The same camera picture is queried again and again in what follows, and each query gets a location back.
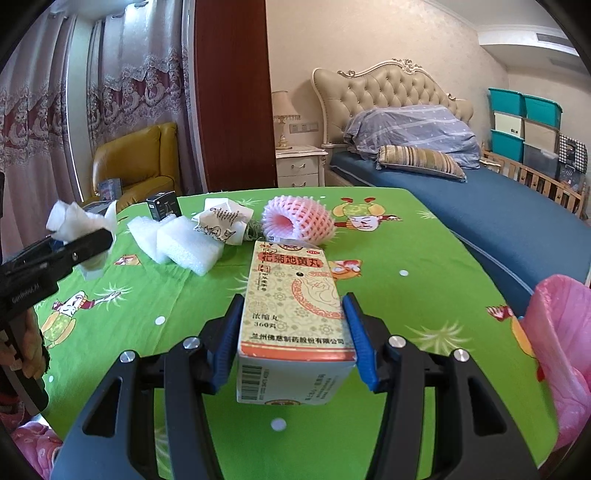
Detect small black box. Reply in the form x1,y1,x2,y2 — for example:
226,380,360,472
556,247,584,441
147,193,182,220

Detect green cartoon printed tablecloth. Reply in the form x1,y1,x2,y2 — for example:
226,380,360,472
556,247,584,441
34,186,561,480

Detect yellow leather armchair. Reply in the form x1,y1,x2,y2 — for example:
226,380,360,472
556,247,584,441
91,122,182,205

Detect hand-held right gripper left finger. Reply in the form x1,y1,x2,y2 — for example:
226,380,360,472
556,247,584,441
51,293,245,480

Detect dark printed bag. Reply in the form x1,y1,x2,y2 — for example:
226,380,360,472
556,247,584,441
556,166,585,191

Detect trash bin with pink bag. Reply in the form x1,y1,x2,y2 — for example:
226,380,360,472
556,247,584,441
521,274,591,452

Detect brown wooden partition panel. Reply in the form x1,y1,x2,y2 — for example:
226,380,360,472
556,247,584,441
194,0,274,193

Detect white tissue pile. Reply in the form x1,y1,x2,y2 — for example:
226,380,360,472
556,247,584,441
46,200,119,281

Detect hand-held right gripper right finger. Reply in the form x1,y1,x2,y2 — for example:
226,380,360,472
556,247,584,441
341,292,539,480

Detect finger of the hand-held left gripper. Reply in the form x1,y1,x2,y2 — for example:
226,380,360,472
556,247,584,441
18,229,115,278

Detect teal storage box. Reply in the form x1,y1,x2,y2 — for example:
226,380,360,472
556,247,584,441
488,88,525,116
522,94,563,129
490,129,526,162

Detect grey blue duvet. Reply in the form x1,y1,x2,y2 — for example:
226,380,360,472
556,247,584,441
344,104,482,169

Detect person's left hand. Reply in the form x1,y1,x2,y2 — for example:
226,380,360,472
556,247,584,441
0,311,49,384

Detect pink foam fruit net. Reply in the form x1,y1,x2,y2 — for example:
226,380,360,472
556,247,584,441
262,195,336,246

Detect wooden crib rail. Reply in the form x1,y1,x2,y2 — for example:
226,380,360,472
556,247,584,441
480,148,591,219

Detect beige storage box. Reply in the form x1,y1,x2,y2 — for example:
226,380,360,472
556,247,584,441
523,119,561,153

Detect cream nightstand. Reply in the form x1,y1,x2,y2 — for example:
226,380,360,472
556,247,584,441
275,145,330,188

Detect white storage box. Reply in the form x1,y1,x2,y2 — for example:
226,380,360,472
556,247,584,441
493,111,525,137

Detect striped pillow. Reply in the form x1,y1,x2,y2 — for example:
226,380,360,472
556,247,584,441
376,145,467,182

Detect beige medicine box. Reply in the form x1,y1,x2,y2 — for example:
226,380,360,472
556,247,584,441
236,239,359,407

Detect clear grey storage box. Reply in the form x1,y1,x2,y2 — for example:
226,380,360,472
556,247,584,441
523,142,560,179

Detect blue mattress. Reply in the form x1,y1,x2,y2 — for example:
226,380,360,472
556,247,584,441
329,151,591,320

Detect brown printed white paper wrapper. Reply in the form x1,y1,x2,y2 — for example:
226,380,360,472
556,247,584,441
191,198,255,247

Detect person's pink clothing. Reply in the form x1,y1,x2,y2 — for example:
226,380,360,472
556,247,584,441
9,416,65,480

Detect lace patterned curtain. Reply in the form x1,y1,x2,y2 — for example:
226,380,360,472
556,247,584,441
87,0,205,195
0,9,90,261

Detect white foam sheet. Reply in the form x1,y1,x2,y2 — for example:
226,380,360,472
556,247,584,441
127,215,163,265
157,216,227,278

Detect black white checkered bag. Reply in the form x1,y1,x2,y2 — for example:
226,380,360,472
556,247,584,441
558,133,588,174

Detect beige table lamp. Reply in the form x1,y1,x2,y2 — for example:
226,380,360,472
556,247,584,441
271,89,297,151

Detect beige tufted headboard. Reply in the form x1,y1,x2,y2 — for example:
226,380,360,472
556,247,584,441
312,58,475,149

